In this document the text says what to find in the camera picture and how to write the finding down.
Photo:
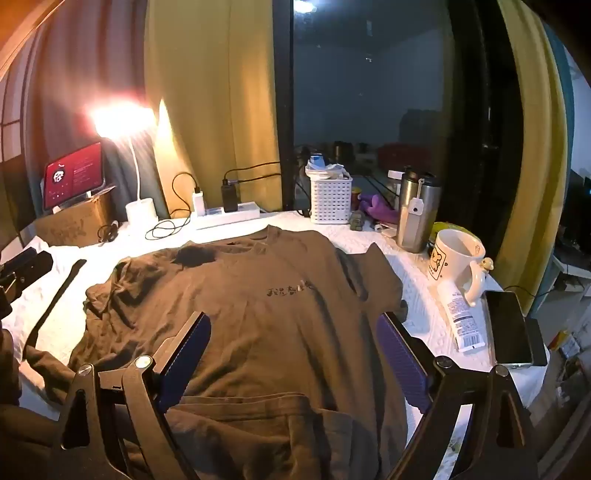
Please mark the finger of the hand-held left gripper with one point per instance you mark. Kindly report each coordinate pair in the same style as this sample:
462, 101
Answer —
27, 265

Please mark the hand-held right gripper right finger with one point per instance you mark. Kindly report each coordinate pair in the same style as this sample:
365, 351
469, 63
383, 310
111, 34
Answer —
401, 364

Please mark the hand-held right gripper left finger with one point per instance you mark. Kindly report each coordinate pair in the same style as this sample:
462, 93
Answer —
184, 355

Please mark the brown t-shirt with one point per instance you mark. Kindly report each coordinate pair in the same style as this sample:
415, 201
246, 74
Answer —
277, 323

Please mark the brown cardboard box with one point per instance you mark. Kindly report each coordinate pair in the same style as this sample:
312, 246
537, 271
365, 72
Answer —
69, 226

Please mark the white cream tube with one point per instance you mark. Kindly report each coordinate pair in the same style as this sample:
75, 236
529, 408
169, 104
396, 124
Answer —
461, 318

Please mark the white textured table cloth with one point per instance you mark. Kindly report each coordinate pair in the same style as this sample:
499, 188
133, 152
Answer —
415, 286

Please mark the black earphones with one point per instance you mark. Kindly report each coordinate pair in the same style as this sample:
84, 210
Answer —
110, 233

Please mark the tablet with red screen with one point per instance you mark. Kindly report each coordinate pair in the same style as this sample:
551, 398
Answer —
74, 173

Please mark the black smartphone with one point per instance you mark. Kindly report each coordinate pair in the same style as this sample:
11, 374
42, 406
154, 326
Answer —
508, 327

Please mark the white printed mug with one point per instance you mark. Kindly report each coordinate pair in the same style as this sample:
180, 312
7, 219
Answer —
450, 263

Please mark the white desk lamp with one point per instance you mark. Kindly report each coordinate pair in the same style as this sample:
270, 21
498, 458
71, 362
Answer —
141, 210

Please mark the stainless steel tumbler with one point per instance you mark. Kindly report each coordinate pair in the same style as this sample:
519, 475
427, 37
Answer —
413, 230

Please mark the small white tube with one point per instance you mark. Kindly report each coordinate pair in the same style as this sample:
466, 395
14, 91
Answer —
385, 229

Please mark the black power bank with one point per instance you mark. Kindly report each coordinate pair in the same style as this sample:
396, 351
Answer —
538, 341

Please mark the yellow green bowl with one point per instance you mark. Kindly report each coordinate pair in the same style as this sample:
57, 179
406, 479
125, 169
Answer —
450, 228

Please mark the white power strip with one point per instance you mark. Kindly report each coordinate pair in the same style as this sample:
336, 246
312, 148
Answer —
231, 217

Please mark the small green figurine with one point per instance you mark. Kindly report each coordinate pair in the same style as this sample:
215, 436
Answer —
358, 220

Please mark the white charger plug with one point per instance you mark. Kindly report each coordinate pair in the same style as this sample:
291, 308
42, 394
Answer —
199, 203

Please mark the black charger plug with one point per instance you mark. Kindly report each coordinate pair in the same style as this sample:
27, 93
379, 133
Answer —
229, 196

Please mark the small red jar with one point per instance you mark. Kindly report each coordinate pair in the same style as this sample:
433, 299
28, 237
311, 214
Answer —
356, 198

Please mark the glass jar with white lid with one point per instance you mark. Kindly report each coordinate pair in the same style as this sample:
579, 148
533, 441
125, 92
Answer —
395, 189

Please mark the white plastic basket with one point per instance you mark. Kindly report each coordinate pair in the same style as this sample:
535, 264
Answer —
330, 201

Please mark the grey curtain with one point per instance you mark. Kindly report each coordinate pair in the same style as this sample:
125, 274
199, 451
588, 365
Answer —
69, 69

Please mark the blue white face masks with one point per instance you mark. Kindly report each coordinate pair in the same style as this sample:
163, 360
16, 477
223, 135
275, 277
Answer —
323, 167

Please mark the yellow curtain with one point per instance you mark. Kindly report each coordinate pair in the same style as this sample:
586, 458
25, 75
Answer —
545, 138
207, 92

